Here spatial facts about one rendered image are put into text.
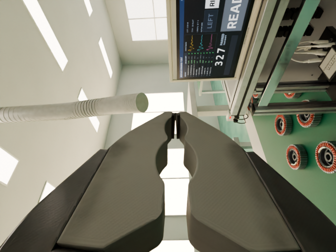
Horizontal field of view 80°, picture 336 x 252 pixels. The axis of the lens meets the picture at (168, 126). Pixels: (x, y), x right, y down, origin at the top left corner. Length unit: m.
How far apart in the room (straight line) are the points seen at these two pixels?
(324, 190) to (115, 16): 7.22
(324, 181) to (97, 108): 1.61
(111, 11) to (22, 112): 5.70
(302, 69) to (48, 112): 1.96
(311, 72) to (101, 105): 1.49
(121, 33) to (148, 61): 1.39
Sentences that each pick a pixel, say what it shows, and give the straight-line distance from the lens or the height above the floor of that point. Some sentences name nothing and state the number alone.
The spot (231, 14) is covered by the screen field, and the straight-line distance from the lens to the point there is 0.54.
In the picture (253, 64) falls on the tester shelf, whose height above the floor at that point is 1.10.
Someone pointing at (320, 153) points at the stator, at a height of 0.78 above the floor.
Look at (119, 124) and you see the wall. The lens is 6.34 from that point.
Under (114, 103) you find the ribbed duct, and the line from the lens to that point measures 1.76.
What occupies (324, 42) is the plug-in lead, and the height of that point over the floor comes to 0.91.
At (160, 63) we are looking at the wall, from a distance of 8.28.
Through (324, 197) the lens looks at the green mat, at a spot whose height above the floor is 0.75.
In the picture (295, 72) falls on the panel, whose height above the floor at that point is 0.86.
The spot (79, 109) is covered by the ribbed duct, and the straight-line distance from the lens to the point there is 1.99.
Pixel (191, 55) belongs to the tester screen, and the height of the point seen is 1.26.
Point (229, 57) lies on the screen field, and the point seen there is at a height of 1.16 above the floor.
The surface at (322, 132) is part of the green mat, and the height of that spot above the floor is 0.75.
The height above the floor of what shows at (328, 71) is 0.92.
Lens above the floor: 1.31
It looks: 2 degrees up
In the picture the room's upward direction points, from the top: 92 degrees counter-clockwise
